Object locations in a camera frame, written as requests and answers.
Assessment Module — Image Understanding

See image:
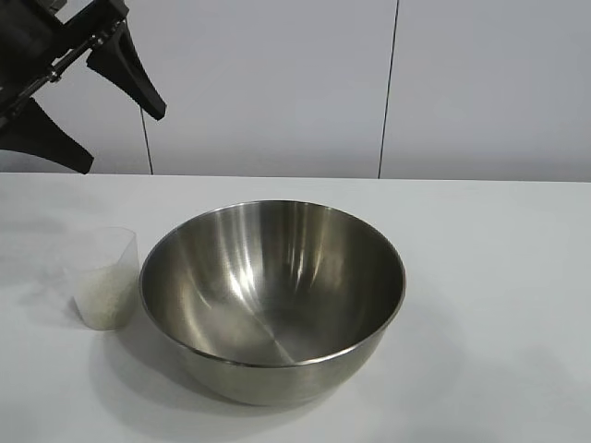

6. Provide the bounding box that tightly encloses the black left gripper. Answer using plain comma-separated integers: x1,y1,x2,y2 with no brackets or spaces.
0,0,166,175

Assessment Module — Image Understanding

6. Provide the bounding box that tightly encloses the clear plastic measuring cup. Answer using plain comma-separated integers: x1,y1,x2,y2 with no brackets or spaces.
68,226,141,331

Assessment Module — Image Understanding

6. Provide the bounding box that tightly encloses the white uncooked rice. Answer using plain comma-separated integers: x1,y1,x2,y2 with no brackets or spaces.
74,267,139,330

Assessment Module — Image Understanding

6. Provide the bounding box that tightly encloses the stainless steel mixing bowl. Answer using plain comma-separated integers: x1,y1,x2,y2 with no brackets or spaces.
138,199,407,407

